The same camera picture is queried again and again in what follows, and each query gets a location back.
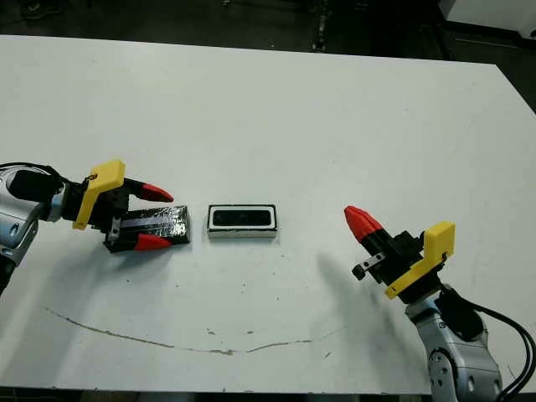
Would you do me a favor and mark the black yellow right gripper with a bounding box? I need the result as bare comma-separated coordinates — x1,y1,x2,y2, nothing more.
343,205,456,301

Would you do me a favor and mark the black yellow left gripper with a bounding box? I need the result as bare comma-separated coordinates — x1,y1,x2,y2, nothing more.
62,158,175,255

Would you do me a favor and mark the black glossy box lid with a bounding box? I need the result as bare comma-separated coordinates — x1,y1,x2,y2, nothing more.
104,204,193,255

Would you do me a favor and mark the black glossy camera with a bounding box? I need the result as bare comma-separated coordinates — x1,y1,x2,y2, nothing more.
211,209,273,228

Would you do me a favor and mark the white box with black rim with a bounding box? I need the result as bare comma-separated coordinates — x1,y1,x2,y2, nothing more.
207,203,280,241

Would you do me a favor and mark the dark shoe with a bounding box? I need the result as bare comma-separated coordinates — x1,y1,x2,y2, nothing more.
21,0,56,20

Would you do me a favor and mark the white cabinet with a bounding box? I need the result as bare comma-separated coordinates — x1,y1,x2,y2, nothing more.
438,0,536,39

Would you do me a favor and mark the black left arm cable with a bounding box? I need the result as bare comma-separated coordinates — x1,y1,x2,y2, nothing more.
0,161,91,186

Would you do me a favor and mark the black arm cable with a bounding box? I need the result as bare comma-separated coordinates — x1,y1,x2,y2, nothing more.
0,161,91,186
472,304,536,398

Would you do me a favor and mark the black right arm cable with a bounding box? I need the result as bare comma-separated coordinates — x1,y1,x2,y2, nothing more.
472,304,536,398

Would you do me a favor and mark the black post behind table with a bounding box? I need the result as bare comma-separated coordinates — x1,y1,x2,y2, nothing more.
311,0,332,52

